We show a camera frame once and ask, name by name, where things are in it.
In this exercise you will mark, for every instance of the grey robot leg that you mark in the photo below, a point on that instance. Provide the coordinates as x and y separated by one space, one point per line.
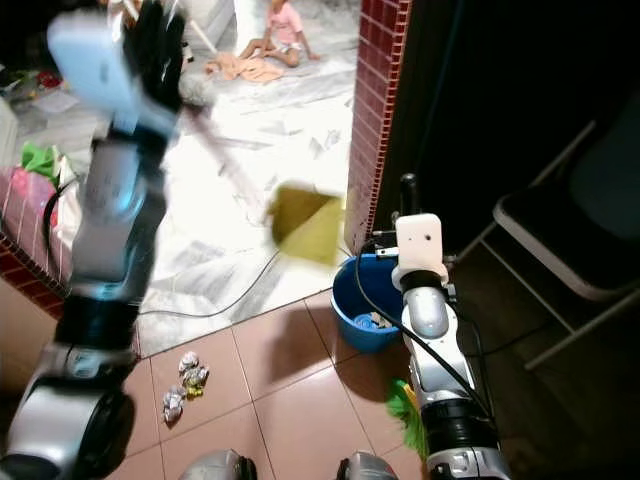
370 467
218 467

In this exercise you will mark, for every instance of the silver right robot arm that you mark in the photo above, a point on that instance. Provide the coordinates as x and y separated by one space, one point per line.
435 350

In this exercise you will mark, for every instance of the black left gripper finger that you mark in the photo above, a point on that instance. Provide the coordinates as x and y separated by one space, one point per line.
160 25

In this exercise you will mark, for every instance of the dark folding chair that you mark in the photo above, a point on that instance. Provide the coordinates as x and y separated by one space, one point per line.
560 240

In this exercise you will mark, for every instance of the grey right robot leg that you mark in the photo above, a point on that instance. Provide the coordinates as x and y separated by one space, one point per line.
370 467

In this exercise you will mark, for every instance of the grey left robot leg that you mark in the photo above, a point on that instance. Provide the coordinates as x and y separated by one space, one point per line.
218 467

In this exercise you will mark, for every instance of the white plastic bag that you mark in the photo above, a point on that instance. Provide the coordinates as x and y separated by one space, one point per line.
65 215

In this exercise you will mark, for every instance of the blue plastic bucket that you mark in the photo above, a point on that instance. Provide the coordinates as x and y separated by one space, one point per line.
360 290

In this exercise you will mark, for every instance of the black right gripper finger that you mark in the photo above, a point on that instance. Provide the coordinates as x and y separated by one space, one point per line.
410 195

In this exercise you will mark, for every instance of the orange cloth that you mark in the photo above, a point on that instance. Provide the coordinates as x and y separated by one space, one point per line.
245 68

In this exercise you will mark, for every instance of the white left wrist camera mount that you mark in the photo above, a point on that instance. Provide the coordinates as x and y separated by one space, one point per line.
95 65

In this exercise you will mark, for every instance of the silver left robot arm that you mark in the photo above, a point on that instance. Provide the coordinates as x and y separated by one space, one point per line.
110 230

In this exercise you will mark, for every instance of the green bag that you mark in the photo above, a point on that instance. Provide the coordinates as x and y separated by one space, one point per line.
40 160

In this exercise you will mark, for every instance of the child in pink shirt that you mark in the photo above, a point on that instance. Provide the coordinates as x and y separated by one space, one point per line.
282 28

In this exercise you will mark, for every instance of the pink bag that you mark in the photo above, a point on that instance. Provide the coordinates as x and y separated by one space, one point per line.
28 195

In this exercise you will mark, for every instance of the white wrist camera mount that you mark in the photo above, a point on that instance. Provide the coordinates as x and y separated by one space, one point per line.
420 245
95 65

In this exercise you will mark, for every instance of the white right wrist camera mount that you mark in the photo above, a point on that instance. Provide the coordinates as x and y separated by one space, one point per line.
420 245

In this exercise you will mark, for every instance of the crumpled white paper ball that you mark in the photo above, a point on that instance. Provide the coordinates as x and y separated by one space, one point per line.
173 405
197 381
188 362

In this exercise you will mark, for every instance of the crumpled paper in bucket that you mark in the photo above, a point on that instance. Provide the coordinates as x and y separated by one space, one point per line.
378 320

